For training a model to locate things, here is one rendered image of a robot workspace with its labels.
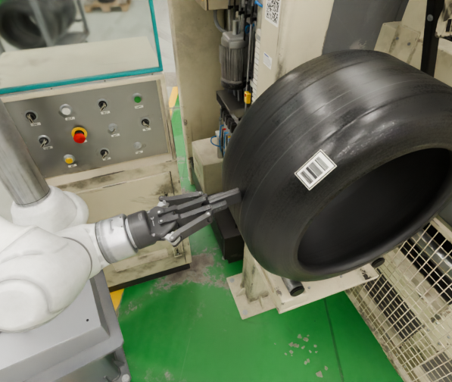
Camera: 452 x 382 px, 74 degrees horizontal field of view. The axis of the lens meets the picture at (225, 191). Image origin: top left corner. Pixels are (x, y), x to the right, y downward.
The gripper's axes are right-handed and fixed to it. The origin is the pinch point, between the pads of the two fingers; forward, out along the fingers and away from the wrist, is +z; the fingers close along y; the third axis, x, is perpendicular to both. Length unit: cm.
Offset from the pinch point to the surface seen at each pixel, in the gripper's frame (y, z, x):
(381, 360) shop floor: -24, 59, 133
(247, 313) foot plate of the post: 21, 3, 124
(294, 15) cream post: 26.0, 29.3, -22.5
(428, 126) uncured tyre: -11.6, 35.1, -13.6
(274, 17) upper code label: 30.9, 26.7, -21.3
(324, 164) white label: -10.6, 15.9, -12.4
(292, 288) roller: -10.1, 11.9, 34.2
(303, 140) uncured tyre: -5.0, 14.9, -13.8
